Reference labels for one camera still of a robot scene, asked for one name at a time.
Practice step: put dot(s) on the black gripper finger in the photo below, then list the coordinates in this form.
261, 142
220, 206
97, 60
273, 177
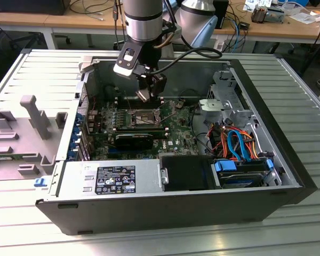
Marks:
144, 82
158, 84

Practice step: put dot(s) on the silver CPU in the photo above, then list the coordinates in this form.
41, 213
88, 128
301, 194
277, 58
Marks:
143, 96

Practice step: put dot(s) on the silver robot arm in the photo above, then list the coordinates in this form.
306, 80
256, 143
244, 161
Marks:
142, 26

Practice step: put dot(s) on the metal locking lever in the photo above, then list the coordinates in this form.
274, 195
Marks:
128, 101
141, 120

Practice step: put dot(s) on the black RAM slot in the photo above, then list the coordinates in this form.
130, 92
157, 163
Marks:
121, 102
121, 98

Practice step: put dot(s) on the CPU socket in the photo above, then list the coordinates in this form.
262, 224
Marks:
146, 114

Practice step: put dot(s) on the blue expansion slot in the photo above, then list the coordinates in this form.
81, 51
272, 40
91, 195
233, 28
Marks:
117, 154

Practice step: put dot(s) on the green motherboard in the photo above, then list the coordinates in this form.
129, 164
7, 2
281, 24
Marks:
176, 128

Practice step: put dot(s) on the grey metal disk bay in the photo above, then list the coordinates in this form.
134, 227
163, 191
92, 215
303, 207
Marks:
213, 106

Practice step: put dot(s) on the black graphics card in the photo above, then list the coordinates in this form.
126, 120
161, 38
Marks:
133, 142

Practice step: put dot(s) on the white power strip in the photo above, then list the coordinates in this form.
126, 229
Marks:
218, 44

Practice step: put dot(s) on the silver drive cage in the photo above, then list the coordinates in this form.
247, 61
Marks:
226, 85

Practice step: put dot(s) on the blue card retention clip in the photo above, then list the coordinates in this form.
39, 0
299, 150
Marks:
72, 154
79, 118
75, 137

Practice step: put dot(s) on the wooden desk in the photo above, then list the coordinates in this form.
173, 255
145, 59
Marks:
69, 20

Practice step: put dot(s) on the small black adapter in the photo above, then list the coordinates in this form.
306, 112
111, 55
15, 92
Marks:
244, 25

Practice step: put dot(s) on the blue disk carrier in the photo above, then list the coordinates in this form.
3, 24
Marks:
225, 166

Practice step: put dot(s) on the finned metal cooler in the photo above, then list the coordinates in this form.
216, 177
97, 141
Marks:
258, 14

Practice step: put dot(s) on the silver power supply unit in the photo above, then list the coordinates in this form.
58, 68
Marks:
74, 176

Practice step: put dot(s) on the black office chair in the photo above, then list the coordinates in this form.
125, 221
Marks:
26, 40

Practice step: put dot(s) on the grey metal box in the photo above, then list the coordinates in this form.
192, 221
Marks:
276, 16

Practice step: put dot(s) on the black PC case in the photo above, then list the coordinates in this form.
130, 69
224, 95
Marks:
149, 213

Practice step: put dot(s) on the black equipment box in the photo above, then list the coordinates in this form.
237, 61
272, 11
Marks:
29, 6

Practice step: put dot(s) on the blue plastic clip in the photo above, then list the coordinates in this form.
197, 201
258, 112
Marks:
40, 182

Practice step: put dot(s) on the grey parts rack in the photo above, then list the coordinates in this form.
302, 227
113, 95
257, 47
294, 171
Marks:
16, 162

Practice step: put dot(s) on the white paper sheet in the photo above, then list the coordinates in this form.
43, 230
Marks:
304, 17

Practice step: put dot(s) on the black tripod leg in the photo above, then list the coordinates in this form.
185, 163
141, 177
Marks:
315, 50

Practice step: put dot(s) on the green RAM stick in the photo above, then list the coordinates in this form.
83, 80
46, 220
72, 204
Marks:
1, 158

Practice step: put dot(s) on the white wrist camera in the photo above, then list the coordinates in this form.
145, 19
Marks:
122, 70

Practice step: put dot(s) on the silver latch bracket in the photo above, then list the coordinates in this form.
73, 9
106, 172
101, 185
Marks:
164, 176

